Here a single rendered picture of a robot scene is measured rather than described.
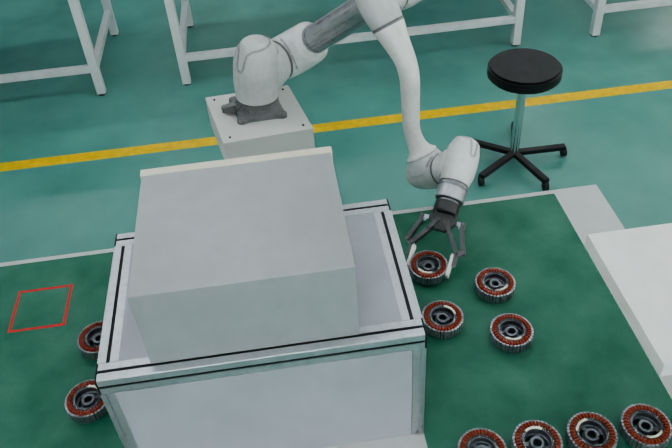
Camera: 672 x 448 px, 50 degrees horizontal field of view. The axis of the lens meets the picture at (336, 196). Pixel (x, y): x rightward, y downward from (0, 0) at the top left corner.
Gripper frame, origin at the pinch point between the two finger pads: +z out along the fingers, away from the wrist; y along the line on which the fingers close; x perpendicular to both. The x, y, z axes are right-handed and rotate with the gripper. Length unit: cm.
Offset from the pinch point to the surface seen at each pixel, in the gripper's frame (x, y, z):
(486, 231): -14.1, -11.1, -18.5
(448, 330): 11.0, -12.4, 17.9
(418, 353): 48, -13, 30
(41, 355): 30, 88, 59
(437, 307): 7.5, -7.2, 12.2
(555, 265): -10.3, -33.5, -12.4
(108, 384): 70, 41, 57
